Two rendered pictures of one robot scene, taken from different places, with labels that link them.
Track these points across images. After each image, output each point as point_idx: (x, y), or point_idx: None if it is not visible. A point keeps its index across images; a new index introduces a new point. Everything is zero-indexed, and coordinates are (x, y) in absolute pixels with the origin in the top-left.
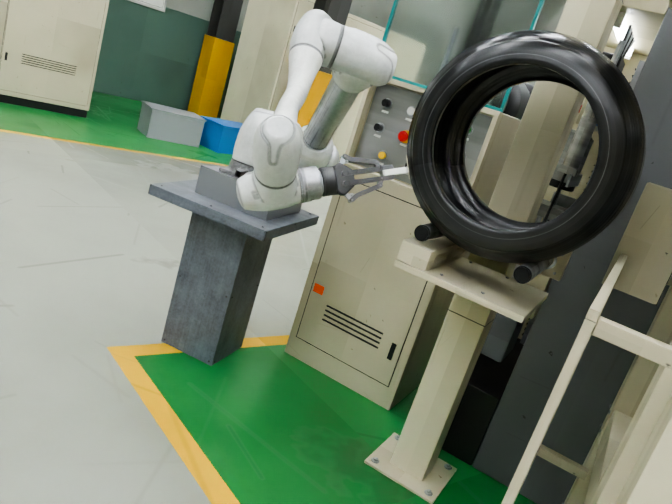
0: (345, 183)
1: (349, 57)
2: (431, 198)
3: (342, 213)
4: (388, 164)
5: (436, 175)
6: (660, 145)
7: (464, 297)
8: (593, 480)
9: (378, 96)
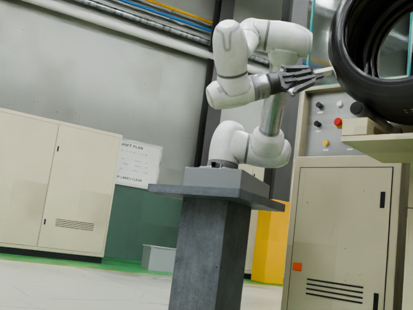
0: (286, 80)
1: (277, 34)
2: (355, 79)
3: (303, 195)
4: (332, 148)
5: (355, 64)
6: None
7: (404, 138)
8: None
9: (312, 104)
